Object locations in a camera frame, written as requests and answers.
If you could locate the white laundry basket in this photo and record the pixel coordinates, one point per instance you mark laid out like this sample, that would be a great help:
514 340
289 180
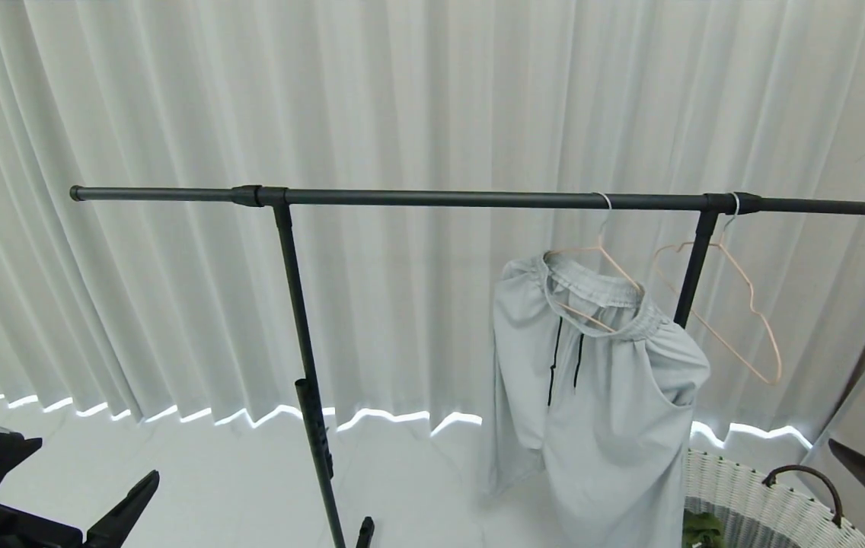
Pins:
752 495

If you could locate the white curtain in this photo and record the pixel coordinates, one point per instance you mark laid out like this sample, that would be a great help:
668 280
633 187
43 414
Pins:
173 114

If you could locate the green garment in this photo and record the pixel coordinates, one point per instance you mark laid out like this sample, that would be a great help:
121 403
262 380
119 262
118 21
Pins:
703 529

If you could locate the black clothes rack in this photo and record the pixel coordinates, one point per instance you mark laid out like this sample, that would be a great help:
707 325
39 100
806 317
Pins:
440 199

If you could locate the pale grey shorts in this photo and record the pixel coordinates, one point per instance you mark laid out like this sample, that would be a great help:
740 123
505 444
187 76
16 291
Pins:
615 411

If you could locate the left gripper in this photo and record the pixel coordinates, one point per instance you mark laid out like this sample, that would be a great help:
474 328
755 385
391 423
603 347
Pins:
6 529

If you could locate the pink clothes hanger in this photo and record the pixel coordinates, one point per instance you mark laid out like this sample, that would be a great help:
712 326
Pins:
606 255
752 304

